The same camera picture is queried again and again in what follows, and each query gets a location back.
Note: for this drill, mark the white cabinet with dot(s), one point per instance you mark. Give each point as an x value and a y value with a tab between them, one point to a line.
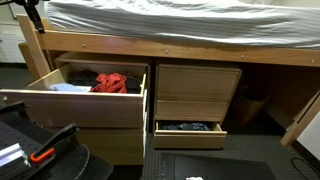
10	46

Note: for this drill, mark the open small wooden drawer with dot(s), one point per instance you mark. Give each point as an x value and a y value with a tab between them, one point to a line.
190	140

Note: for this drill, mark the red garment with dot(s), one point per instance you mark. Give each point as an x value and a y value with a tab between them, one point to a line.
110	83

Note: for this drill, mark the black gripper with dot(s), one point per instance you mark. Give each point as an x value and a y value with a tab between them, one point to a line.
28	2

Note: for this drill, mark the open wide wooden drawer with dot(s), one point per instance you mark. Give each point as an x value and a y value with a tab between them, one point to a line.
83	110

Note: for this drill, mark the small white object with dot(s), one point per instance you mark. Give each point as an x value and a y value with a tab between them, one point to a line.
194	178

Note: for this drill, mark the dark blue clothes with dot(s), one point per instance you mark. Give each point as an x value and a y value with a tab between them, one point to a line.
186	127

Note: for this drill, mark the wide wooden dresser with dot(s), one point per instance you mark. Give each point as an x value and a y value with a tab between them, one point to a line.
110	146

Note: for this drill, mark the white sheeted mattress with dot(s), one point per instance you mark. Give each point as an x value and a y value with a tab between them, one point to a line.
183	23

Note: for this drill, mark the brown paper bag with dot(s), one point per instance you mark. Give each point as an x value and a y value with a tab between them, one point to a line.
248	110

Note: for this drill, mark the wooden bed frame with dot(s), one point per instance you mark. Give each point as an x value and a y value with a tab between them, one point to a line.
133	46

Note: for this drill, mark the narrow wooden dresser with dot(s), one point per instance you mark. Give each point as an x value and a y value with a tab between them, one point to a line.
196	81

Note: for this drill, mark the aluminium extrusion bar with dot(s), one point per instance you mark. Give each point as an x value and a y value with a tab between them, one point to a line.
11	155

